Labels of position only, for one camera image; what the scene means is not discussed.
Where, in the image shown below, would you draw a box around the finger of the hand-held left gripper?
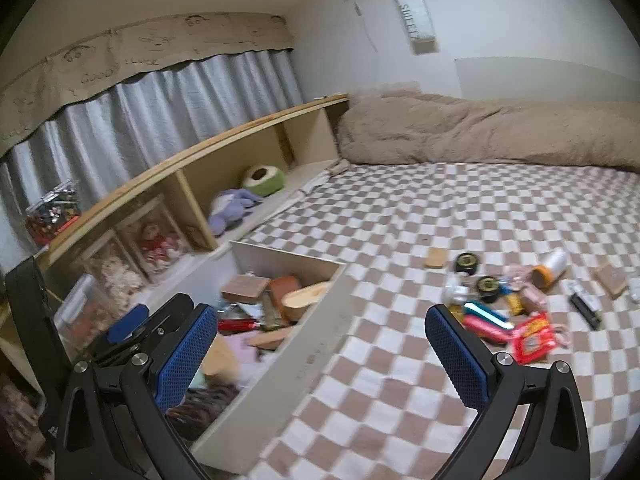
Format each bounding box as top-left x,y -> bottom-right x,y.
106,304 -> 151,346
141,293 -> 197,342

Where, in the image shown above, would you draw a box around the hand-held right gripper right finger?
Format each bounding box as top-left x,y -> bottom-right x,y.
424,304 -> 591,480

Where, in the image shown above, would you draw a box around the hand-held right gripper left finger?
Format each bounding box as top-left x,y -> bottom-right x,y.
55,303 -> 221,480

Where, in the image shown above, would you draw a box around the red snack packet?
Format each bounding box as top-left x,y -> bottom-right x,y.
510,311 -> 558,366

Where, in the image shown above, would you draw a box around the white rectangular storage box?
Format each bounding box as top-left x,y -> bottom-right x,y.
190,240 -> 348,473

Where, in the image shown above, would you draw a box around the black lighter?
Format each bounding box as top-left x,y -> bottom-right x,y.
570,294 -> 602,332

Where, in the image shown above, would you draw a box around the white lighter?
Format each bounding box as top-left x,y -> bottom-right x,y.
562,280 -> 598,313

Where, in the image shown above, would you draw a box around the clear container of small items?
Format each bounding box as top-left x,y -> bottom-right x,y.
25,179 -> 82,246

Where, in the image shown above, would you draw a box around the pink red lighter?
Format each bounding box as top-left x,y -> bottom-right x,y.
462,314 -> 511,347

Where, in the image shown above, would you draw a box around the clear plastic box brown pieces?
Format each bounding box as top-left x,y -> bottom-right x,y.
52,275 -> 131,356

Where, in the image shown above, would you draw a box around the clear display case beige plush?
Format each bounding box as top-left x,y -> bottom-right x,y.
82,240 -> 148,306

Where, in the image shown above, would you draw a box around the white light bulb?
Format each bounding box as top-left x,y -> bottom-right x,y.
444,284 -> 471,311

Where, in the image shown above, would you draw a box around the clear display case red doll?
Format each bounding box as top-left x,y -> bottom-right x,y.
117,200 -> 193,283

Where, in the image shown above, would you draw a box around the black tape roll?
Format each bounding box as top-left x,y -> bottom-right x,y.
455,252 -> 482,277
475,276 -> 502,305

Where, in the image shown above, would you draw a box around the brown wooden block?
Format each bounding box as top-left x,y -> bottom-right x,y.
594,261 -> 629,299
221,274 -> 271,305

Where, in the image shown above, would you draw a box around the flat wooden piece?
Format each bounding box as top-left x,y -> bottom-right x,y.
247,327 -> 291,351

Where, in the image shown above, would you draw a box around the clear bag pink contents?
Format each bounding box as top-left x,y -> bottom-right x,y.
501,265 -> 548,313

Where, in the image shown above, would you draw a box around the brown leather holder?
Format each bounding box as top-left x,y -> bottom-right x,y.
267,274 -> 303,311

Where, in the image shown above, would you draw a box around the purple plush toy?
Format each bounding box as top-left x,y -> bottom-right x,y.
207,187 -> 265,237

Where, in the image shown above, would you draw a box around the plastic film roll orange tape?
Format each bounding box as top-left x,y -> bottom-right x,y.
530,247 -> 568,289

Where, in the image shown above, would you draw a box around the oval wooden box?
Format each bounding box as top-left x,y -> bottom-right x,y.
281,281 -> 333,322

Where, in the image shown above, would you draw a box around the checkered bed sheet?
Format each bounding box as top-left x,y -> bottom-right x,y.
197,160 -> 640,480

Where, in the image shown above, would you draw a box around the green avocado plush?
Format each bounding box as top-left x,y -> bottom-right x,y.
242,164 -> 286,197

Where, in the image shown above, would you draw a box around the grey curtain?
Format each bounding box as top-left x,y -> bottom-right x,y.
0,49 -> 306,271

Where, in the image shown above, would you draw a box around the beige fluffy blanket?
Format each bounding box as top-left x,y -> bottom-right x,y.
337,81 -> 640,173

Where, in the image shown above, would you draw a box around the wooden headboard shelf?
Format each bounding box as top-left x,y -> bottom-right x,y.
35,92 -> 351,311

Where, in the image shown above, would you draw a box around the beige printed curtain valance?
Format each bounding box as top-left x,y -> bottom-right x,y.
0,12 -> 296,158

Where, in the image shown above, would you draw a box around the white hanging bag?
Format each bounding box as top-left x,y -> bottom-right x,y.
392,0 -> 440,55

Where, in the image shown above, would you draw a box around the dark rope coil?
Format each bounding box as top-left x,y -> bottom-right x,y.
165,382 -> 241,441

